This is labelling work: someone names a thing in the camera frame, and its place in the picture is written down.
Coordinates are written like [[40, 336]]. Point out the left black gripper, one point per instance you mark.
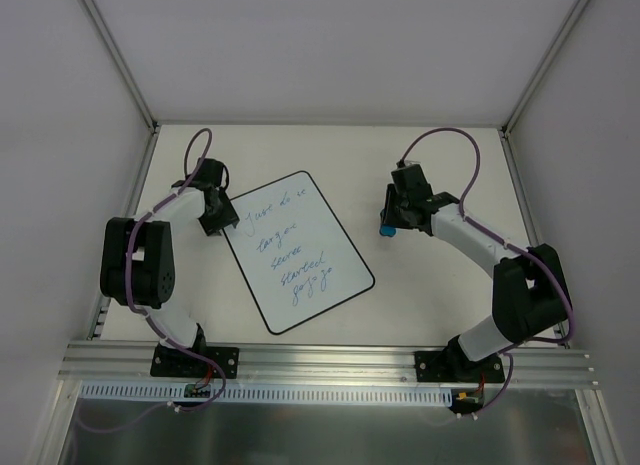
[[220, 217]]

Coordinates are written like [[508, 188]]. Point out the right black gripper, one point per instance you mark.
[[395, 211]]

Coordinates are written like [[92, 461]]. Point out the blue whiteboard eraser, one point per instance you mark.
[[387, 226]]

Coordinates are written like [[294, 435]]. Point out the small black-framed whiteboard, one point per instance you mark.
[[294, 254]]

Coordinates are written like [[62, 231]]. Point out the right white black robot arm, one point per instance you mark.
[[529, 293]]

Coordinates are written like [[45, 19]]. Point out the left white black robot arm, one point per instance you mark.
[[138, 267]]

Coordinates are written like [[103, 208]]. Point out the left small circuit board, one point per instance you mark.
[[197, 390]]

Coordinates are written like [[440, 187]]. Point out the small circuit board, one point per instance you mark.
[[197, 390], [467, 403]]

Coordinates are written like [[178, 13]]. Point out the right small circuit board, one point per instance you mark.
[[467, 403]]

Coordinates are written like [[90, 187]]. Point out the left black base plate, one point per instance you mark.
[[171, 363]]

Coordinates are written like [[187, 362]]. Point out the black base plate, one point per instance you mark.
[[171, 363], [445, 366]]

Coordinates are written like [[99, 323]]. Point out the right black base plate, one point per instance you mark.
[[445, 366]]

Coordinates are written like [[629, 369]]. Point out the white slotted cable duct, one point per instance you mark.
[[237, 393]]

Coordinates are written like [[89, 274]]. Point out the aluminium mounting rail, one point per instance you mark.
[[534, 368]]

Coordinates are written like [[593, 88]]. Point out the left aluminium frame post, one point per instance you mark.
[[100, 25]]

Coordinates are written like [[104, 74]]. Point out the aluminium frame post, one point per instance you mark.
[[568, 24], [100, 25]]

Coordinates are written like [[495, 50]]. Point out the right aluminium frame post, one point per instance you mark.
[[568, 24]]

